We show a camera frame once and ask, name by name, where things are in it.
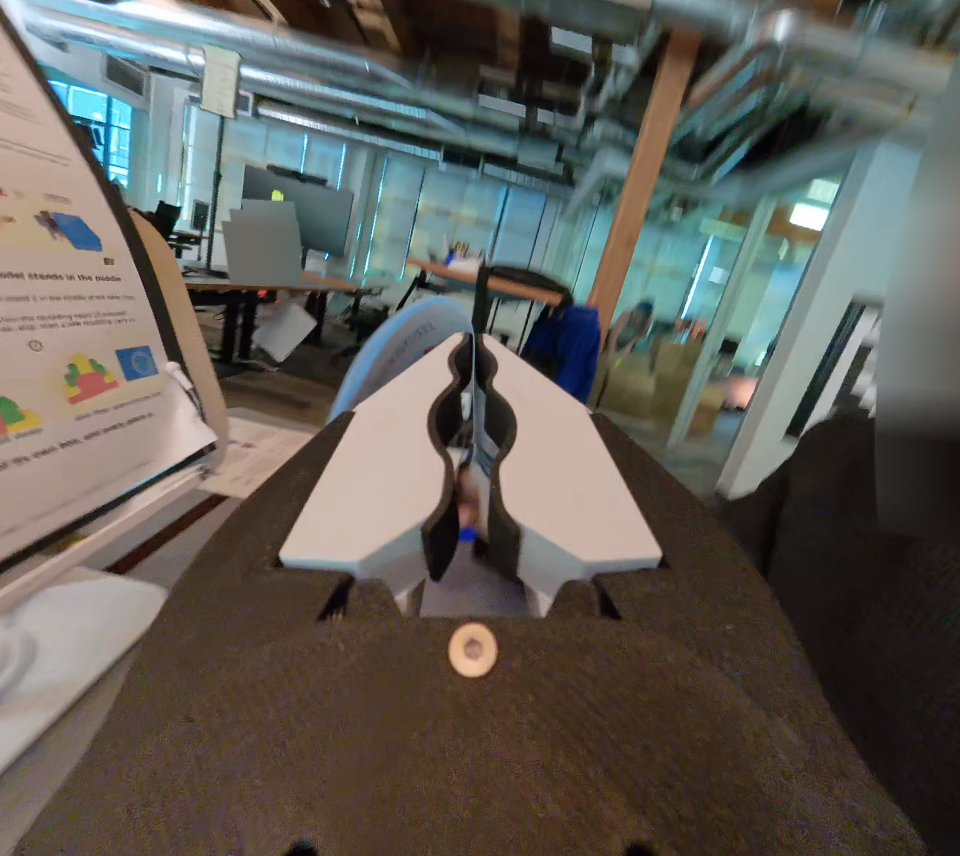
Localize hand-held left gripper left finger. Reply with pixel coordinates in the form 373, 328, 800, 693
279, 332, 478, 613

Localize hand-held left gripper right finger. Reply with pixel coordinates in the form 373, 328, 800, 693
477, 334, 665, 617

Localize lego instruction booklet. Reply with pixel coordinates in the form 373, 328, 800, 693
328, 297, 498, 549

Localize small white paper slip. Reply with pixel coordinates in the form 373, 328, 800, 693
198, 413, 316, 500

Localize blue cloth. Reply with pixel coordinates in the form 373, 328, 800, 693
521, 304, 603, 404

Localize cardboard boxes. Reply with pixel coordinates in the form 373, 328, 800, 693
600, 338, 744, 433

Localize black bag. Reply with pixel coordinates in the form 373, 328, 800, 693
491, 265, 575, 298

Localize round wooden board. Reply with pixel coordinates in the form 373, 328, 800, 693
127, 207, 230, 474

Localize wooden desk with black legs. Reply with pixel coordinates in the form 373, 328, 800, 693
408, 258, 575, 347

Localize long wooden desk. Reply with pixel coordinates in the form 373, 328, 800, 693
183, 271, 363, 365

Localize grey board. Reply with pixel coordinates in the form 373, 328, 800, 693
222, 202, 305, 287

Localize person's black clothing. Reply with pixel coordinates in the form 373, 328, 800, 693
720, 413, 960, 856

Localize printed paper sheet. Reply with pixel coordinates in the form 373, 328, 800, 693
0, 8, 219, 557

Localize wooden support post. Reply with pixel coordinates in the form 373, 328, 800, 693
588, 31, 702, 328

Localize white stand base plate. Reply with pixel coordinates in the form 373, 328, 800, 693
0, 567, 170, 774

